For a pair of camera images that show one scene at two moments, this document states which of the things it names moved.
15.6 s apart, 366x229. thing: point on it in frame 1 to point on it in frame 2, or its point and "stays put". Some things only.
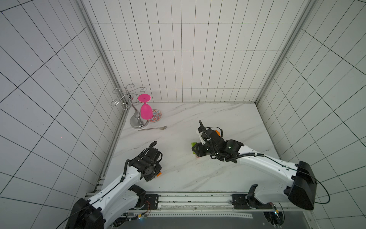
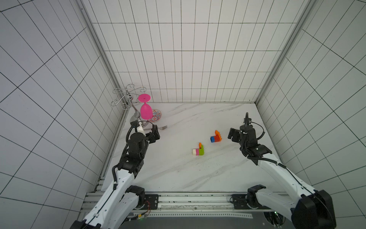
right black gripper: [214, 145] to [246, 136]
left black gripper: [158, 169] to [152, 139]
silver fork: [161, 128] stays put
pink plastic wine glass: [146, 110] stays put
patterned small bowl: [157, 116] stays put
